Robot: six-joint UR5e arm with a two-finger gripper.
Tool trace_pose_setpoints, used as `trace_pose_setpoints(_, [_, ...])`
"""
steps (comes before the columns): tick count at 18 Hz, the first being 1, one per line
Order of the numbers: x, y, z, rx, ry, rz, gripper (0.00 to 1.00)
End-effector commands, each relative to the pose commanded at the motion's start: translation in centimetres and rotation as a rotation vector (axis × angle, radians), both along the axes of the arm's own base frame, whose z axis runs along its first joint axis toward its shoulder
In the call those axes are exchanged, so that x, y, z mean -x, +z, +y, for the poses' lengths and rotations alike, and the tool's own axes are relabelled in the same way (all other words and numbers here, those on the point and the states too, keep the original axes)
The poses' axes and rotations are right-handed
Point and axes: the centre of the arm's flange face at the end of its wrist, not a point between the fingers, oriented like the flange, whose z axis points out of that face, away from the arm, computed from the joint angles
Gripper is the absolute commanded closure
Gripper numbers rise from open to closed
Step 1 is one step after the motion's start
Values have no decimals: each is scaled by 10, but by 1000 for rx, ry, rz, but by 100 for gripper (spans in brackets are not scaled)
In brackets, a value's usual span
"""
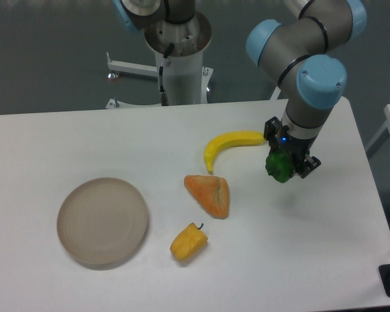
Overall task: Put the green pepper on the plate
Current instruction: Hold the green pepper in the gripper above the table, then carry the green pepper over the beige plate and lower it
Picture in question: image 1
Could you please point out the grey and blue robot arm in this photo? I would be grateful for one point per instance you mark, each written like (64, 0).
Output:
(295, 57)

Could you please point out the green bell pepper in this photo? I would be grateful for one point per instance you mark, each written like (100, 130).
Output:
(279, 165)

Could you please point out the orange papaya slice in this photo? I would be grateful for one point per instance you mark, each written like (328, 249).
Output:
(211, 192)

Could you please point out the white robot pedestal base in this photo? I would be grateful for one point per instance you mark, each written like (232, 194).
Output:
(182, 77)

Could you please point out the beige round plate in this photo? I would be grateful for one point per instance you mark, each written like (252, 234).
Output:
(102, 223)

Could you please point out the yellow banana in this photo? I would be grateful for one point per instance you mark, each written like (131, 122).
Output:
(229, 140)

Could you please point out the yellow bell pepper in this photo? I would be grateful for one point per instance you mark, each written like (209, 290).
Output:
(188, 242)

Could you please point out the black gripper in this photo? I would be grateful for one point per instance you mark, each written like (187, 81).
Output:
(280, 136)

